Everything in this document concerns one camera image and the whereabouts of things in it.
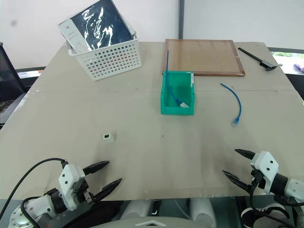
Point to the green plastic bin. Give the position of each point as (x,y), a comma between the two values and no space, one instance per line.
(177,110)

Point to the white rounded robot leg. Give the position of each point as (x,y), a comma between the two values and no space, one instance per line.
(202,211)
(136,209)

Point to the grey robot torso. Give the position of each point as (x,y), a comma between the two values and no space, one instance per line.
(154,223)

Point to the dark glossy book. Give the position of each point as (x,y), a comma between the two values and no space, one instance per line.
(102,26)

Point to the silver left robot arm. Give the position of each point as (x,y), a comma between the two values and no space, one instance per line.
(35,209)

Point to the white perforated plastic basket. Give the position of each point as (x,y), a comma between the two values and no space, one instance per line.
(114,59)

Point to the dark vertical pole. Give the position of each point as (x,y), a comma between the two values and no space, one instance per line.
(181,19)

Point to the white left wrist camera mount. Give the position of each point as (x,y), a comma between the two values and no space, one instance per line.
(69,180)

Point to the purple cloth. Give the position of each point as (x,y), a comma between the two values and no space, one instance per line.
(299,67)

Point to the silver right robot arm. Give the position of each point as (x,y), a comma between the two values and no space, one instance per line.
(294,187)

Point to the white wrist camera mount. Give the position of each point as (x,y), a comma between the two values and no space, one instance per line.
(267,164)
(69,180)

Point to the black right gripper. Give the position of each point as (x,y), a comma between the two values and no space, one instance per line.
(257,181)

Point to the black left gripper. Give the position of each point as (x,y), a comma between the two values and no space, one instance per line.
(83,192)

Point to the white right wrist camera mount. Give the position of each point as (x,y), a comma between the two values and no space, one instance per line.
(267,164)

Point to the brown wooden board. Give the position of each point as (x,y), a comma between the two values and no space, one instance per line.
(204,57)

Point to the black and white sneaker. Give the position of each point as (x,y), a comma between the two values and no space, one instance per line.
(268,211)

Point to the black caliper tool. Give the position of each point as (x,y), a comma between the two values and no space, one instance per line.
(251,56)

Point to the small white connector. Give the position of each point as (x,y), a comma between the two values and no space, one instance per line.
(109,138)

